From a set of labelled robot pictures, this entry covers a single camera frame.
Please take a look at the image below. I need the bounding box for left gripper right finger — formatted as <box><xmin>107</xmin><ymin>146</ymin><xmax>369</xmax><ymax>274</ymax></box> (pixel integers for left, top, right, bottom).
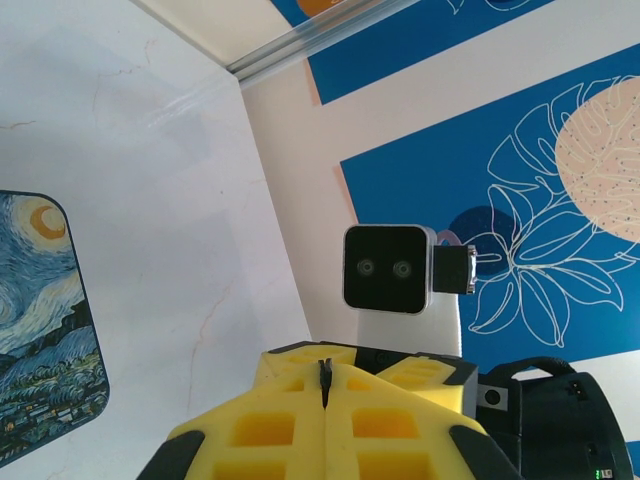
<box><xmin>324</xmin><ymin>363</ymin><xmax>521</xmax><ymax>480</ymax></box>

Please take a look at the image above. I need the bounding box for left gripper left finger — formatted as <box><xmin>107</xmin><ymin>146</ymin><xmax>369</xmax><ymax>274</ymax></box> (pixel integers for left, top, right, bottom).
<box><xmin>134</xmin><ymin>366</ymin><xmax>328</xmax><ymax>480</ymax></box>

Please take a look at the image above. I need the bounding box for starry night tin box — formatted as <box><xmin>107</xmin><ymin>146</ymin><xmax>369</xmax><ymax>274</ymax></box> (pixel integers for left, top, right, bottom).
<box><xmin>0</xmin><ymin>189</ymin><xmax>111</xmax><ymax>459</ymax></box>

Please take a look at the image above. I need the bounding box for black and silver camera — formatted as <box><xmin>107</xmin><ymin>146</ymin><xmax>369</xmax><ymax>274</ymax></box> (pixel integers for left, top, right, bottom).
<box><xmin>341</xmin><ymin>224</ymin><xmax>464</xmax><ymax>362</ymax></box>

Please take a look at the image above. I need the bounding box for aluminium frame post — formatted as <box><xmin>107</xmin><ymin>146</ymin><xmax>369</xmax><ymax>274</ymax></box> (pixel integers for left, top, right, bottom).
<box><xmin>227</xmin><ymin>0</ymin><xmax>419</xmax><ymax>90</ymax></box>

